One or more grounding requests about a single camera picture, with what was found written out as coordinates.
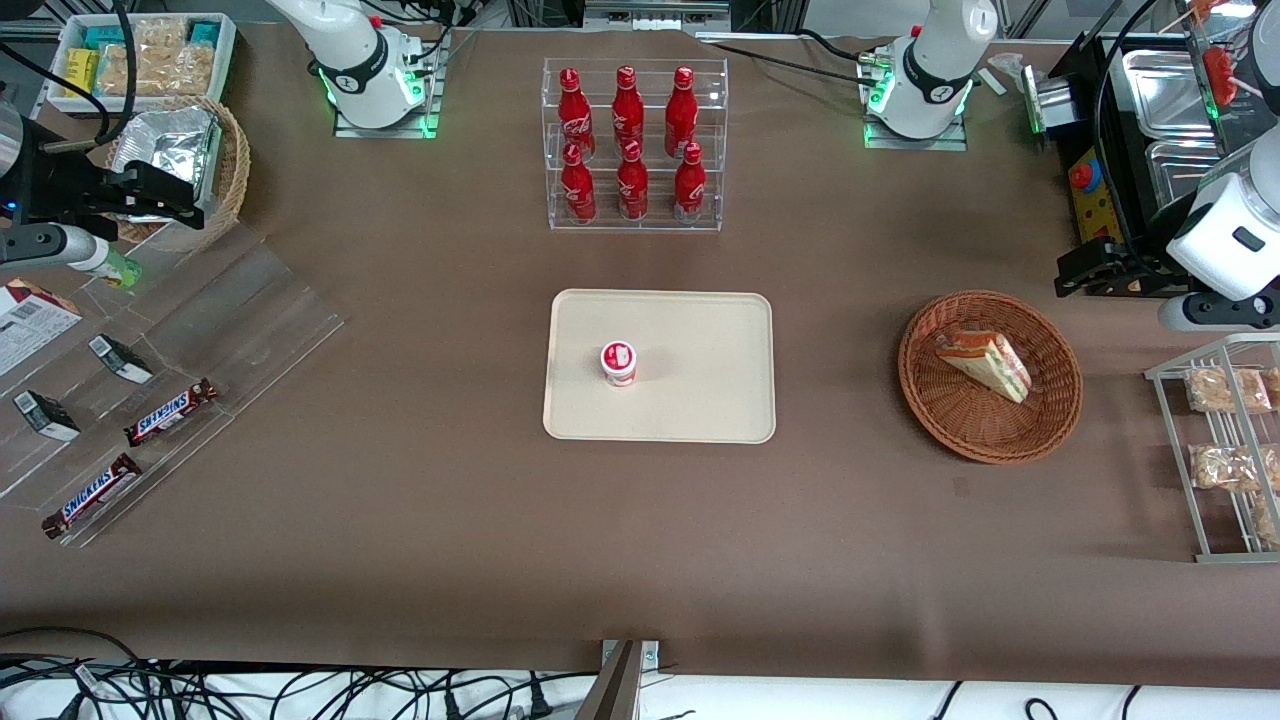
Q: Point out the clear acrylic bottle rack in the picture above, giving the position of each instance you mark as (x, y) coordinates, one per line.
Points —
(604, 215)

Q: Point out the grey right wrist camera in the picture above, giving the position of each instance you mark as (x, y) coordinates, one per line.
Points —
(50, 245)

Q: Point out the small dark green box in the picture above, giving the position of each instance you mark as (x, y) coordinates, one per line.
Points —
(120, 359)
(46, 416)

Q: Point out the clear bag of pastry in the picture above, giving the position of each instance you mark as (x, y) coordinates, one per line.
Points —
(1274, 385)
(1225, 390)
(1225, 467)
(1268, 520)

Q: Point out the teal snack box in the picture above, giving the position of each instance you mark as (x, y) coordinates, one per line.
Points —
(204, 33)
(103, 38)

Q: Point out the silver foil pouch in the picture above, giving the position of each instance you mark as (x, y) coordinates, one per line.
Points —
(170, 140)

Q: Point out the red cola bottle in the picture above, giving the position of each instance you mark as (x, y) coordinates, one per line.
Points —
(628, 105)
(632, 190)
(689, 190)
(574, 105)
(578, 190)
(681, 105)

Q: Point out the steel warmer pan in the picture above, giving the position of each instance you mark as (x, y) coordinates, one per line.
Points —
(1180, 175)
(1165, 95)

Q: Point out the red sausage on skewer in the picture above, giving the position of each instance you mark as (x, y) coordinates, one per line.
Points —
(1218, 72)

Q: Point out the brown round wicker basket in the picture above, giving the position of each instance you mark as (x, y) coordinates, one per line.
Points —
(960, 420)

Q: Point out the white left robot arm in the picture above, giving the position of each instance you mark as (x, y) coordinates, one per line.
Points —
(940, 60)

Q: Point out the metal table bracket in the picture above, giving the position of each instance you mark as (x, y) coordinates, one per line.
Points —
(620, 690)

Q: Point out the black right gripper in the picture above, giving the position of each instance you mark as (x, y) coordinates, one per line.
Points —
(58, 185)

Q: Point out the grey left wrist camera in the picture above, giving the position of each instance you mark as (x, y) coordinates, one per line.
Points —
(1210, 312)

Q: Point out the green white plastic bottle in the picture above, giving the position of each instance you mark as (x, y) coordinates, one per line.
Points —
(122, 270)

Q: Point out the red white printed carton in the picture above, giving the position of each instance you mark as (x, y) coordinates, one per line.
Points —
(30, 330)

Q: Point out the red white yogurt cup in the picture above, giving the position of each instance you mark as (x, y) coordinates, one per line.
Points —
(619, 364)

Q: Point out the yellow emergency stop box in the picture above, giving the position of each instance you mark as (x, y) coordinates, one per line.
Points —
(1095, 212)

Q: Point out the beige plastic tray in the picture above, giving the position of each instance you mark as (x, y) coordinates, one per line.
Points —
(700, 370)

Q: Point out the clear bag of crackers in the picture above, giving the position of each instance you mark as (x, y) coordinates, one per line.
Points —
(160, 34)
(160, 72)

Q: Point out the clear acrylic stepped display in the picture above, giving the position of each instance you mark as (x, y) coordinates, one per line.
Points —
(250, 320)

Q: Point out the yellow snack box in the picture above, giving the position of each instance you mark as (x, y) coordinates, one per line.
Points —
(80, 72)

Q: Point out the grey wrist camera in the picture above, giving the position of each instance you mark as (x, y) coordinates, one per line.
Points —
(50, 245)
(1210, 312)

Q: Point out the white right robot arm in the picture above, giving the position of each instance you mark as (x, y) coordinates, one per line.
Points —
(350, 50)

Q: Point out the tan deep wicker basket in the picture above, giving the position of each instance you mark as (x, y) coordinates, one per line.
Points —
(234, 170)

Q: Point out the clear plastic wrapper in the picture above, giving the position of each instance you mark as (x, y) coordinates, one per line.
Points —
(1010, 68)

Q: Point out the brown Snickers bar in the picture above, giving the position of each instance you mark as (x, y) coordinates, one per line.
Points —
(92, 495)
(170, 412)

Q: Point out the black food warmer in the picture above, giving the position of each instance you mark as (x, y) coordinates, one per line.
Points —
(1120, 130)

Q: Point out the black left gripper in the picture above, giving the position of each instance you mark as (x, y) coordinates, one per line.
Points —
(1137, 262)

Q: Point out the white plastic bin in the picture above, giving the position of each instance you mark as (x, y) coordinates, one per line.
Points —
(225, 60)

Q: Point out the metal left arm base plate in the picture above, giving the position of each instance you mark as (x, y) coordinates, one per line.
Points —
(880, 143)

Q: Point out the aluminium frame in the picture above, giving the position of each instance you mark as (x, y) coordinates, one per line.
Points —
(655, 15)

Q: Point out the wrapped triangle sandwich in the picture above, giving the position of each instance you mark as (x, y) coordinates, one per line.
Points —
(990, 362)

